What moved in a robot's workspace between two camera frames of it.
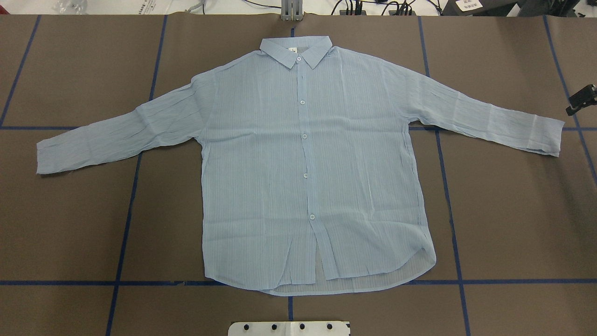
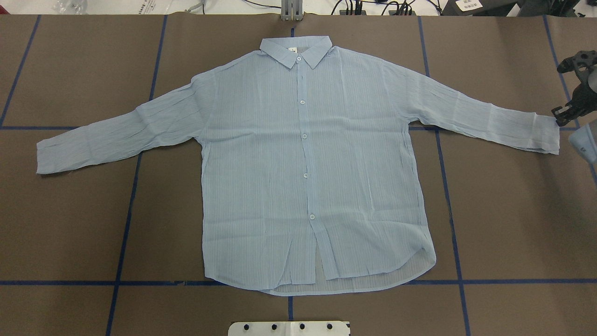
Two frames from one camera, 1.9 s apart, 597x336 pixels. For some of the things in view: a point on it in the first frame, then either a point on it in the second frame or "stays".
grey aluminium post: [292, 10] stays
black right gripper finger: [586, 97] to [585, 100]
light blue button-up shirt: [308, 183] stays
